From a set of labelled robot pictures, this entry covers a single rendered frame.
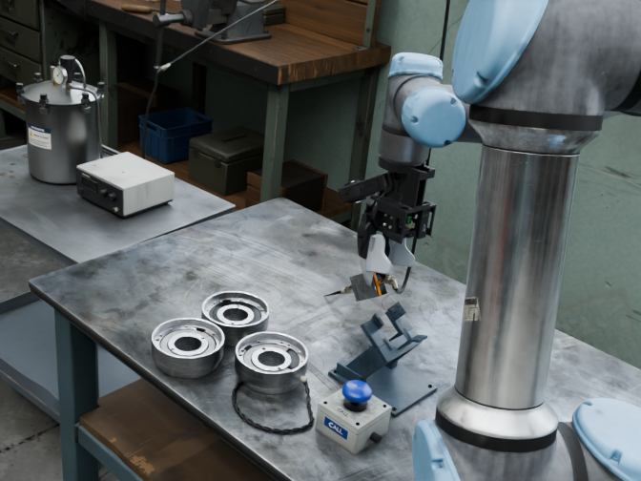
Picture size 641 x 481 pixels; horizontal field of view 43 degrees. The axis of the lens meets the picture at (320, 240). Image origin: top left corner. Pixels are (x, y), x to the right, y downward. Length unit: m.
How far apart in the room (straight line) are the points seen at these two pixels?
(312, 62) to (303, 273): 1.28
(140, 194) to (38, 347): 0.60
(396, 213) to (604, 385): 0.42
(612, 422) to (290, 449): 0.43
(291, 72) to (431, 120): 1.56
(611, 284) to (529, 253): 1.98
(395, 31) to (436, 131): 1.89
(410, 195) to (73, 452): 0.78
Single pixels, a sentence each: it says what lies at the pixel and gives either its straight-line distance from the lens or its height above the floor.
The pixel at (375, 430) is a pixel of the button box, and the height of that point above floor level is 0.82.
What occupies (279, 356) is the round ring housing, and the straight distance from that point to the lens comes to 1.22.
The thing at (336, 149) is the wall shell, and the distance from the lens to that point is 3.21.
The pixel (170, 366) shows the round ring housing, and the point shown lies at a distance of 1.19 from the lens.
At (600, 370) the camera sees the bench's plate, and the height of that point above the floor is 0.80.
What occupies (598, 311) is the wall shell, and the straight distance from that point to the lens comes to 2.77.
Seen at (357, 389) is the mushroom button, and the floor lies 0.87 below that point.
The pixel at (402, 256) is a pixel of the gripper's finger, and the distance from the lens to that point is 1.32.
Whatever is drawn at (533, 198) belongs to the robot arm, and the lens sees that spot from 0.73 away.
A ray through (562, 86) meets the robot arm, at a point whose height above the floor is 1.35.
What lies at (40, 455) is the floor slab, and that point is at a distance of 2.31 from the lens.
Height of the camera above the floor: 1.52
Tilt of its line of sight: 27 degrees down
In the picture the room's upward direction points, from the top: 7 degrees clockwise
